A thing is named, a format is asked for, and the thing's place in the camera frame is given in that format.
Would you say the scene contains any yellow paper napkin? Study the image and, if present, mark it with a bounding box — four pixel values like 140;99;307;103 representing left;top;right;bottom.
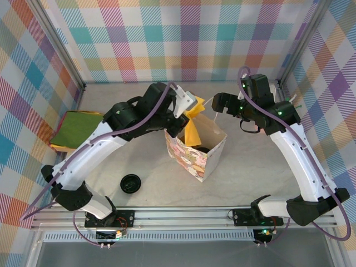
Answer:
182;96;206;147

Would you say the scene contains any animal print paper gift bag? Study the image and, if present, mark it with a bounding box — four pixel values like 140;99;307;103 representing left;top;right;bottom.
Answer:
164;97;228;184

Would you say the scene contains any coloured paper napkin stack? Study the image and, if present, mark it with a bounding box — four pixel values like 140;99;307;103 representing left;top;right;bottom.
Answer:
50;110;108;153

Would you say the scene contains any small black controller board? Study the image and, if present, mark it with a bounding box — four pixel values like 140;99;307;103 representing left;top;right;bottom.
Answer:
253;228;276;243
95;229;123;242

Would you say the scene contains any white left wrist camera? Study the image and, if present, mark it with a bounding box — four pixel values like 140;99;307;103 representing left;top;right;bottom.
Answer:
171;85;197;120

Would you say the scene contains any aluminium frame post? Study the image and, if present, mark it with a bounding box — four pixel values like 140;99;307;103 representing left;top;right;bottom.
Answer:
277;0;336;90
26;0;87;92

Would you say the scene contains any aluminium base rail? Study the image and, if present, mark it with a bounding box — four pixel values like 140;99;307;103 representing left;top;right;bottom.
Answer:
29;205;339;231

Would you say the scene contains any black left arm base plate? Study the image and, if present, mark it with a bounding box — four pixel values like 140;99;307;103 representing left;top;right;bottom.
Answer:
84;209;136;229

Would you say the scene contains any white slotted cable duct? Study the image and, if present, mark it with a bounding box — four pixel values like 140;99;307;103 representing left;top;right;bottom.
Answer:
43;231;256;243

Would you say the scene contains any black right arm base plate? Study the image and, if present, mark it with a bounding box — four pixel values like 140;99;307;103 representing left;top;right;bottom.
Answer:
232;207;285;227

